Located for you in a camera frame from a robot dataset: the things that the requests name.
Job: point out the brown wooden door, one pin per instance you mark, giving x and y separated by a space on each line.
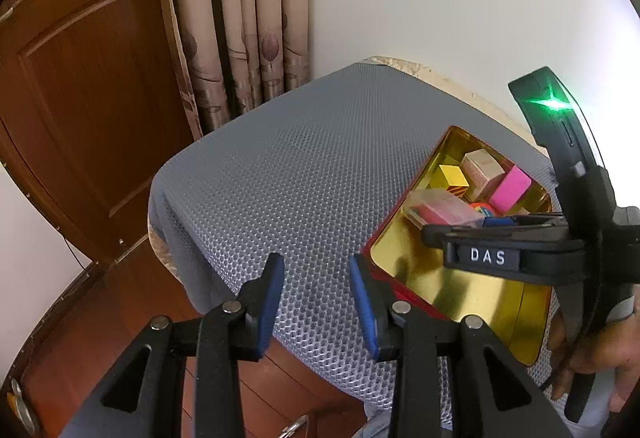
90 93

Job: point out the round metal floor object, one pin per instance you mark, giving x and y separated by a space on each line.
20 405

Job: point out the yellow striped cube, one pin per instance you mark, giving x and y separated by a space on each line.
447 178

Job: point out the pink eraser block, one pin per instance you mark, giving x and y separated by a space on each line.
510 188

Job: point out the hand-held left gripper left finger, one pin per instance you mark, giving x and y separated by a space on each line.
267 313

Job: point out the beige leaf-print curtain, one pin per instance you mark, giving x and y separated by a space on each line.
250 18

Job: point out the beige wooden block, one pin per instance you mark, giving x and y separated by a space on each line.
482 168

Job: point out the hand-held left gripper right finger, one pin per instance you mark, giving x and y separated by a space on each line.
370 313

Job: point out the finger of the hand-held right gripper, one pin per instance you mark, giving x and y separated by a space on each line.
530 219
450 235

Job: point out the person's right hand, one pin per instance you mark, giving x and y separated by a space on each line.
620 353

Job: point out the red tin box gold inside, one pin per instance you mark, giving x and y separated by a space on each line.
475 298

